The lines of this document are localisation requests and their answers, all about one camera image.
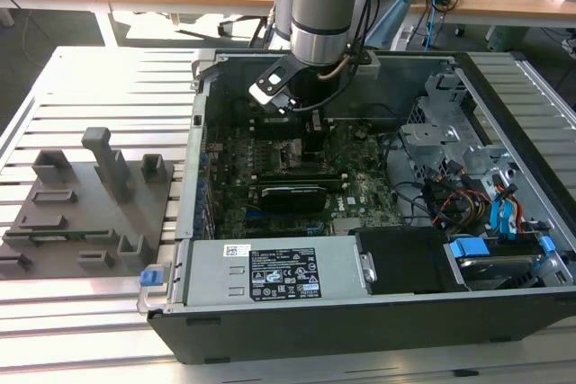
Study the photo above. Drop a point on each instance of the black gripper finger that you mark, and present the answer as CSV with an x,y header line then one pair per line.
x,y
314,145

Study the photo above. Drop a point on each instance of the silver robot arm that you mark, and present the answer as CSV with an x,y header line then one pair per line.
x,y
319,6

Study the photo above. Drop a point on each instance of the CPU socket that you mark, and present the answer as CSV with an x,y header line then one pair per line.
x,y
282,158

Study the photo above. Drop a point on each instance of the black RAM stick white label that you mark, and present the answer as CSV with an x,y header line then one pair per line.
x,y
275,120

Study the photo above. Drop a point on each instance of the round coin cell battery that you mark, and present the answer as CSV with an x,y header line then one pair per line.
x,y
360,133

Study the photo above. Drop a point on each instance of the black graphics card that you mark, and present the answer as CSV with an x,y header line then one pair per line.
x,y
292,199

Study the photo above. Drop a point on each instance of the green motherboard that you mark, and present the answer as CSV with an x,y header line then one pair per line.
x,y
369,177

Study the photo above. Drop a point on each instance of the silver chipset heatsink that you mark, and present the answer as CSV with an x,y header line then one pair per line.
x,y
346,226

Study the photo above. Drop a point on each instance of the metal drive cage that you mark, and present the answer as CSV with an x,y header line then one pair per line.
x,y
427,136

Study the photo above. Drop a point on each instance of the black plastic shroud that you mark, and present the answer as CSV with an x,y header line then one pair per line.
x,y
400,262

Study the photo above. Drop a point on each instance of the grey power supply unit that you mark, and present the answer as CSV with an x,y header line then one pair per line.
x,y
216,267

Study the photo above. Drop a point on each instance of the blue disk carrier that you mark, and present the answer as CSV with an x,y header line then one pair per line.
x,y
469,249

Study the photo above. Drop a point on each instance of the black open PC case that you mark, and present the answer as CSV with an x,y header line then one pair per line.
x,y
360,330

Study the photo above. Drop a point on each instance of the blue case latch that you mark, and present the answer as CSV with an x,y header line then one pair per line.
x,y
150,278

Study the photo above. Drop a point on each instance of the hard disk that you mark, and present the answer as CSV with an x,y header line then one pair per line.
x,y
490,269

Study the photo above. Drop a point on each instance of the dark grey parts rack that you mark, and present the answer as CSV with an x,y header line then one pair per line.
x,y
90,222

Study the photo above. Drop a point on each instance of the green RAM stick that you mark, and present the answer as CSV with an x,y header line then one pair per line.
x,y
76,236

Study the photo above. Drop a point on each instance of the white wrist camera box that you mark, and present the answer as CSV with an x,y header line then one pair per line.
x,y
265,89

